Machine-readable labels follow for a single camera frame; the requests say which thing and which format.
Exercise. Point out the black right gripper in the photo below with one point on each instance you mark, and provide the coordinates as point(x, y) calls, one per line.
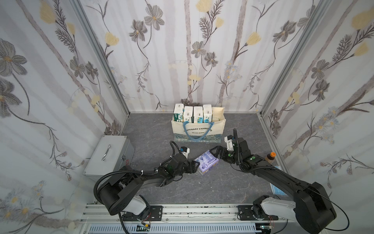
point(225, 155)

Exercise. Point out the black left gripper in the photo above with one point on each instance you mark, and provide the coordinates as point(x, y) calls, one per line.
point(188, 166)

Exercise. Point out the purple tissue pack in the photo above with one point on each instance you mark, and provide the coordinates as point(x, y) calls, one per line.
point(207, 161)

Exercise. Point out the cream canvas tote bag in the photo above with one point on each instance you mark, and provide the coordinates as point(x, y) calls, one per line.
point(210, 132)

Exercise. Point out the cartoon elephant tissue pack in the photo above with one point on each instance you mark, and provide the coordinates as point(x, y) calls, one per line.
point(207, 113)

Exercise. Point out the green white tissue pack front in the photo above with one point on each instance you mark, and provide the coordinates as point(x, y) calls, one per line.
point(198, 114)

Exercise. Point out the green white tissue pack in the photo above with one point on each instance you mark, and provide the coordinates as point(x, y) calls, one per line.
point(198, 114)
point(178, 113)

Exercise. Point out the green white tissue pack back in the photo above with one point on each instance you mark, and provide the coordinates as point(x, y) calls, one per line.
point(178, 113)

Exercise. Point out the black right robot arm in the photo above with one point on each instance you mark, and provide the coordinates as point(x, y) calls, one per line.
point(309, 204)

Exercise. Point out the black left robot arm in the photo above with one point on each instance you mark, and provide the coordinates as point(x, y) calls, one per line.
point(117, 190)

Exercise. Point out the brown bottle orange cap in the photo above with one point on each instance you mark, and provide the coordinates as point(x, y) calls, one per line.
point(270, 158)

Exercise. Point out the blue face mask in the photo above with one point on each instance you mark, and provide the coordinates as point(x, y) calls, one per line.
point(277, 191)

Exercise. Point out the silver metal case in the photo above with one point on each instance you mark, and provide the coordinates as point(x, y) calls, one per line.
point(111, 154)

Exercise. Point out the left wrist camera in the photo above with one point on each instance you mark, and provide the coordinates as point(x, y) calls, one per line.
point(185, 151)

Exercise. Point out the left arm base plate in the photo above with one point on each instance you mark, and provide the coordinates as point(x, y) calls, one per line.
point(151, 213)

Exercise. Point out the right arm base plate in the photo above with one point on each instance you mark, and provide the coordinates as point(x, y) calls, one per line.
point(246, 213)

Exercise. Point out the aluminium frame rail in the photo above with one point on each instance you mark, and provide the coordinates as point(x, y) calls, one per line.
point(185, 219)

